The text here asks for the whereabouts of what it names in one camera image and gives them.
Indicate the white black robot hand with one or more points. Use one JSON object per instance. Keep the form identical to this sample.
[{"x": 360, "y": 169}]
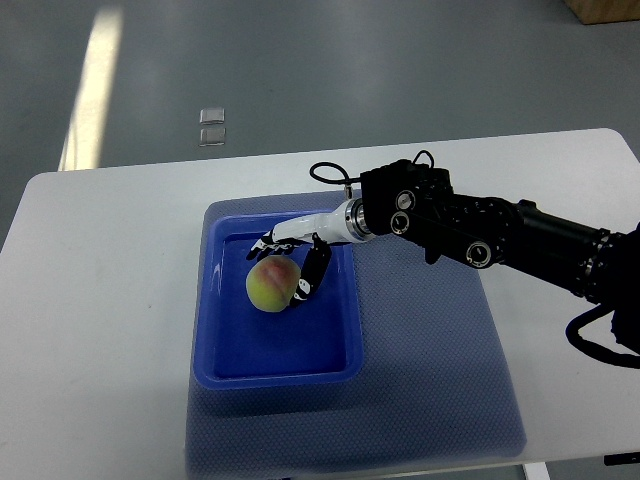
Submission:
[{"x": 343, "y": 225}]

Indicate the brown cardboard box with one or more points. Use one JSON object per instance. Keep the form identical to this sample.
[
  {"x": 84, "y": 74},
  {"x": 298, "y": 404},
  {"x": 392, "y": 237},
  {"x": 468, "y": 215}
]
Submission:
[{"x": 592, "y": 12}]

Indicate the blue mesh mat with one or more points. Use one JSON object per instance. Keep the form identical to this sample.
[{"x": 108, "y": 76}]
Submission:
[{"x": 434, "y": 386}]

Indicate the metal floor plate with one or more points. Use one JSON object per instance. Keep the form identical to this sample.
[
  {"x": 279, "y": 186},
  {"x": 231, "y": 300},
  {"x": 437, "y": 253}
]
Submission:
[
  {"x": 212, "y": 136},
  {"x": 212, "y": 115}
]

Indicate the blue plastic tray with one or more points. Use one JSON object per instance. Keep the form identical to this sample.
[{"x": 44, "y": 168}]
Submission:
[{"x": 238, "y": 347}]

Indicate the lower metal floor plate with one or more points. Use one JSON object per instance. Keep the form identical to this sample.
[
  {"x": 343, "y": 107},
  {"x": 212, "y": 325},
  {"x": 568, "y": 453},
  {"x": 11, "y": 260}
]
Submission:
[{"x": 212, "y": 136}]

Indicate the yellow red peach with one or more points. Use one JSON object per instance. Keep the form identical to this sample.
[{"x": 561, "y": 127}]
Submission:
[{"x": 271, "y": 283}]

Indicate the upper metal floor plate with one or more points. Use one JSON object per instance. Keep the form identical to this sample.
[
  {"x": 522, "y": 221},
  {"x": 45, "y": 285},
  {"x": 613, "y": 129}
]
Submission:
[{"x": 212, "y": 115}]

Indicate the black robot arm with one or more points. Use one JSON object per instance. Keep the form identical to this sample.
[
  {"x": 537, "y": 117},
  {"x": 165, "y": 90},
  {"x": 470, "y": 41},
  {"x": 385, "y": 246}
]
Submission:
[{"x": 416, "y": 202}]

